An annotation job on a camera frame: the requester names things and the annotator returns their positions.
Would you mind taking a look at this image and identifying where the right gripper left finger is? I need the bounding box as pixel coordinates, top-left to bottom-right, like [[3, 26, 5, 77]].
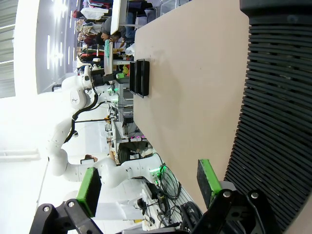
[[29, 167, 102, 234]]

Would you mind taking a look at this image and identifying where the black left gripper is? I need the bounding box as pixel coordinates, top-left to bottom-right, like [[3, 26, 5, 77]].
[[92, 72, 127, 86]]

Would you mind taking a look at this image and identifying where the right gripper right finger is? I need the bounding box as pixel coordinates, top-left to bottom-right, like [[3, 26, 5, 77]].
[[192, 158, 276, 234]]

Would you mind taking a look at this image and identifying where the black ESD tray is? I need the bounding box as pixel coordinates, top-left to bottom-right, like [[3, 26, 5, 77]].
[[129, 61, 137, 95], [135, 58, 150, 98]]

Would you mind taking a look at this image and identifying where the person in grey shirt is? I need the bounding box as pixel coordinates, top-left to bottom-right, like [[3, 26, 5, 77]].
[[100, 16, 127, 47]]

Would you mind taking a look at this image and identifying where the person in blue jeans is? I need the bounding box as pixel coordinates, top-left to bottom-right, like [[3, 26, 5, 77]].
[[124, 0, 153, 41]]

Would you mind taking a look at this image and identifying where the black stand pole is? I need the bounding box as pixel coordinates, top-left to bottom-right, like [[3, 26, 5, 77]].
[[73, 117, 116, 123]]

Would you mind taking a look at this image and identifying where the white plastic bag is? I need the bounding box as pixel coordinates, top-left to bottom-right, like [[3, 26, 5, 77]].
[[80, 7, 110, 20]]

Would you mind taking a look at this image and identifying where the black slotted board rack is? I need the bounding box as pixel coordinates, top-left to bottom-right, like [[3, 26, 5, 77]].
[[224, 0, 312, 232]]

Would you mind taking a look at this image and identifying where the black cable coil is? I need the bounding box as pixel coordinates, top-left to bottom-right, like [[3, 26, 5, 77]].
[[180, 201, 204, 231]]

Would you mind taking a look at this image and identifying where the white desk with grey frame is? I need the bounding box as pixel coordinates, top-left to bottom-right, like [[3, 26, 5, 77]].
[[110, 0, 156, 36]]

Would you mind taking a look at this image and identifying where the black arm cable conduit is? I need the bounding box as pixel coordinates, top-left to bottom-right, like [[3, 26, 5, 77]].
[[64, 85, 99, 143]]

